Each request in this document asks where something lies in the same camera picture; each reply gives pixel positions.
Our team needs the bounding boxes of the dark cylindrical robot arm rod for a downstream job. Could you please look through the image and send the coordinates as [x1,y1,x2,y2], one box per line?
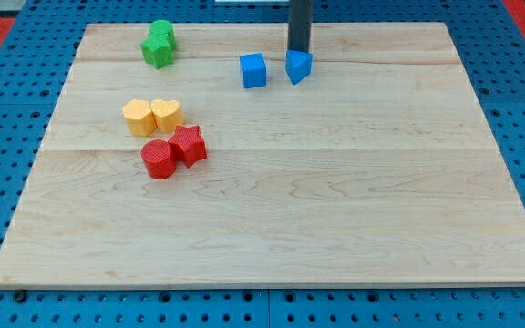
[287,0,314,52]

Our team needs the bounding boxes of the yellow heart block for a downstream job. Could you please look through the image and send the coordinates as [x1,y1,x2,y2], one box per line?
[150,99,184,134]

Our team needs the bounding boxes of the red star block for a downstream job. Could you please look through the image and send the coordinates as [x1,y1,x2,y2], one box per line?
[168,126,208,168]

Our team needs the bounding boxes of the blue cube block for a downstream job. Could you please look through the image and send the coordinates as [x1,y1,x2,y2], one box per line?
[240,53,267,88]

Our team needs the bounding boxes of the blue triangular block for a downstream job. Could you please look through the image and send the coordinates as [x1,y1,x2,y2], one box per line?
[285,50,313,85]

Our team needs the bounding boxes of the red cylinder block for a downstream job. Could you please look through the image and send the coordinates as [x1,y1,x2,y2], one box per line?
[140,139,176,179]

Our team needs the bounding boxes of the light wooden board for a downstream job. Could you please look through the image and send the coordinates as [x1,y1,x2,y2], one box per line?
[0,23,525,290]

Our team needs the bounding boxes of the yellow hexagon block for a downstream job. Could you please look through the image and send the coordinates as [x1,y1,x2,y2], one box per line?
[122,99,157,137]

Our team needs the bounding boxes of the green star block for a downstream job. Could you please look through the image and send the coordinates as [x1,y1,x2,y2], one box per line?
[140,36,174,69]

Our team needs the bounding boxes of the green cylinder block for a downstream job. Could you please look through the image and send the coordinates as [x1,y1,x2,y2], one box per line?
[149,20,177,50]

